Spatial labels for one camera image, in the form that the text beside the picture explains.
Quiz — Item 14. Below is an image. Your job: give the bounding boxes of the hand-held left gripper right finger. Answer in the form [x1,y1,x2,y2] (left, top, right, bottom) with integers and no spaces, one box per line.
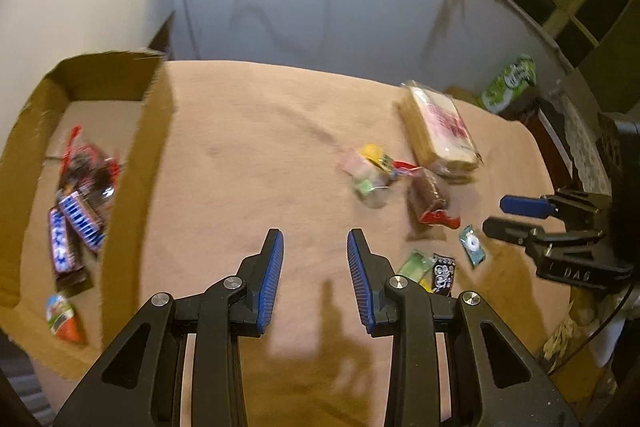
[346,228,581,427]

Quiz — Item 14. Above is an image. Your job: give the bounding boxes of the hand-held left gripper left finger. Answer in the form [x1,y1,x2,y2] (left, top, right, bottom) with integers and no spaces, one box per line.
[52,228,285,427]

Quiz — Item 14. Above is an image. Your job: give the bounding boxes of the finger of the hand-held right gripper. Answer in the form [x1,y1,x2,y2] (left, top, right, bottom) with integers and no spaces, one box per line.
[482,216,607,259]
[500,188,612,226]

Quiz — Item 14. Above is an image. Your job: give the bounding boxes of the green candy packet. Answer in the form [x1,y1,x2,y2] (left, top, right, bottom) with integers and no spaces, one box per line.
[397,250,433,282]

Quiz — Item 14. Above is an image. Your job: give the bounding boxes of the black and white candy packet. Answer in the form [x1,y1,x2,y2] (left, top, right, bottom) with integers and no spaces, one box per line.
[429,253,458,298]

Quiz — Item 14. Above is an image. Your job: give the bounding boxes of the clear green candy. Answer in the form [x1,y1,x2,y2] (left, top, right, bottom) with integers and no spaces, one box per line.
[352,177,391,208]

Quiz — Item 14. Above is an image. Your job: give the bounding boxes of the pink candy packet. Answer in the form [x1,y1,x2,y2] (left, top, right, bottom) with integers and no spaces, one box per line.
[341,151,373,180]

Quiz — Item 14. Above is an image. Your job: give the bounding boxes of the yellow jelly cup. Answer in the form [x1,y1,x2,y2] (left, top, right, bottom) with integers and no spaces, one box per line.
[361,144,398,182]

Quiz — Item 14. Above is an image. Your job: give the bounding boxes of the cardboard box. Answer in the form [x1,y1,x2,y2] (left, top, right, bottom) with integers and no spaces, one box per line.
[0,50,176,358]

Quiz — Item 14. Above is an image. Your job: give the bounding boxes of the teal candy packet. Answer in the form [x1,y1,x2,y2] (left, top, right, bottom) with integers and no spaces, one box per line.
[459,225,487,267]

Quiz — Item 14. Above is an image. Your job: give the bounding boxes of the dark wooden stand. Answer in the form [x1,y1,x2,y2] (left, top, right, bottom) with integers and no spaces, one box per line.
[520,99,576,188]

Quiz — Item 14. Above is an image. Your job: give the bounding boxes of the white lace cloth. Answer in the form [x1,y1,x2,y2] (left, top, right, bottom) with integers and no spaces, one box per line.
[542,92,608,188]

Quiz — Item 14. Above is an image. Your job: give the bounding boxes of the brown bar in red wrapper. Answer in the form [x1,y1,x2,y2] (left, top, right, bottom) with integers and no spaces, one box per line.
[392,161,462,230]

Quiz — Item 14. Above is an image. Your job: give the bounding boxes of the wafer packet with pink label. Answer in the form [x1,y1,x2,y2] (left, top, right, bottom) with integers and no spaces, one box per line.
[397,80,486,180]

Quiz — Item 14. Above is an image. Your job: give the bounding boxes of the green carton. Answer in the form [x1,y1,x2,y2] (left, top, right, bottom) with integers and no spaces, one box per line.
[480,54,538,114]

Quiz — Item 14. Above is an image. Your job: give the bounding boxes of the blue chocolate bar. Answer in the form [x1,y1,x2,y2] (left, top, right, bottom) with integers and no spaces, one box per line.
[47,207,91,290]
[57,189,108,253]

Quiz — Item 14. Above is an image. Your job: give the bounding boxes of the orange and green snack packet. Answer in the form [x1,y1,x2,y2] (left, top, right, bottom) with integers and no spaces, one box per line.
[46,294,87,347]

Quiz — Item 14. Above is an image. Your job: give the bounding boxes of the dark snack bag red ends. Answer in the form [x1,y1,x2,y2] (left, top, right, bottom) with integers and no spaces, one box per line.
[55,125,123,208]

